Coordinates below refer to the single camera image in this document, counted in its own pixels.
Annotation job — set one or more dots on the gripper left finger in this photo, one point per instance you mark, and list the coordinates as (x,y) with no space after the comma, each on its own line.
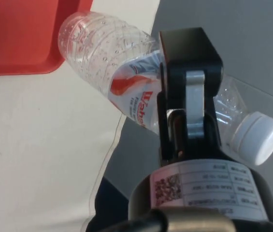
(162,130)

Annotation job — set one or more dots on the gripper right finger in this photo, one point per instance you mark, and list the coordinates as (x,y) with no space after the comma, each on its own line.
(194,55)

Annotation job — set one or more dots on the clear plastic bottle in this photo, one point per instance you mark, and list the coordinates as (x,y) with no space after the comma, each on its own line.
(97,55)

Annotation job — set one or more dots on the red tray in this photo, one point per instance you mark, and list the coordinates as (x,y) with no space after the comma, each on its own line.
(18,36)

